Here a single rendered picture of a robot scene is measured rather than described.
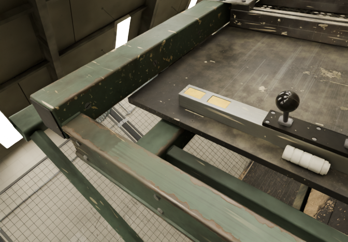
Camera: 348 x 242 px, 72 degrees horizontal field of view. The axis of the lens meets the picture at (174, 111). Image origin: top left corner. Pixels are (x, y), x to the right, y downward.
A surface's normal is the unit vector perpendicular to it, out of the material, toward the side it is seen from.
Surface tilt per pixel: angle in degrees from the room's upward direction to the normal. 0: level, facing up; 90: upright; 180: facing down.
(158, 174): 60
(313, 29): 90
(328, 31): 90
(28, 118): 90
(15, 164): 90
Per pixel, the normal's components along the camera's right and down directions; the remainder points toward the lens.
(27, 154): 0.27, -0.41
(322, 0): -0.60, 0.56
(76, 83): -0.07, -0.76
